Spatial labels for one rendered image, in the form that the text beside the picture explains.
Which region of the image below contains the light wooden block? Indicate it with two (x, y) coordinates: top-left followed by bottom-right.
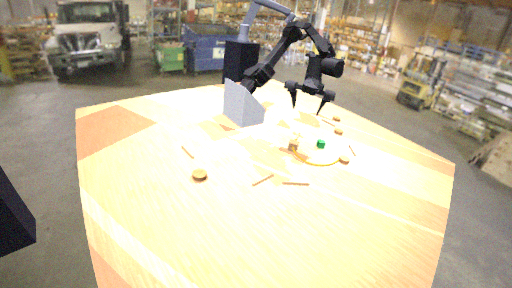
(288, 139), (299, 152)

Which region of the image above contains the green block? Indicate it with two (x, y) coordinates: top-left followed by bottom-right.
(316, 139), (326, 149)

